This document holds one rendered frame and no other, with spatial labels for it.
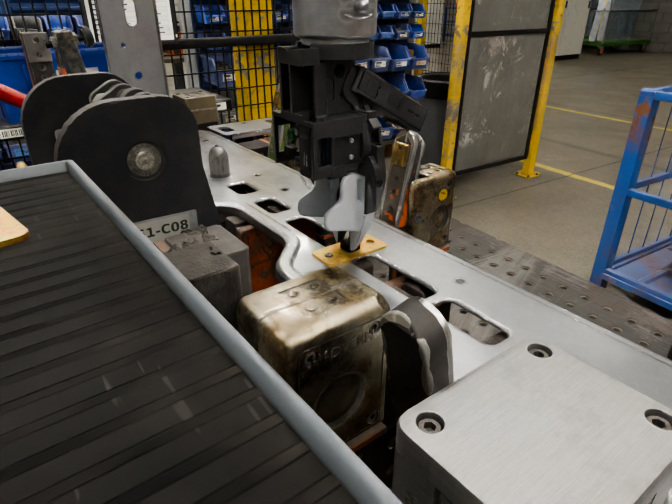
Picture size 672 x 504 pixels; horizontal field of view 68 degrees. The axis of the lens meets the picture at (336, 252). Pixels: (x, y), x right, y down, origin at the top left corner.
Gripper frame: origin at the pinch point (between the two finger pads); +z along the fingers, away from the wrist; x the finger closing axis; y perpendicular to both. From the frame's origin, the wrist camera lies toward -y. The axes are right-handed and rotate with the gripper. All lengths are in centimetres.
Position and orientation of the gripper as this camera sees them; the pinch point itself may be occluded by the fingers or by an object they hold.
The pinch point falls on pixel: (351, 232)
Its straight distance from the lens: 55.9
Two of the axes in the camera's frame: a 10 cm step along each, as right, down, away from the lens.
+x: 6.0, 3.7, -7.1
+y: -8.0, 2.8, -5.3
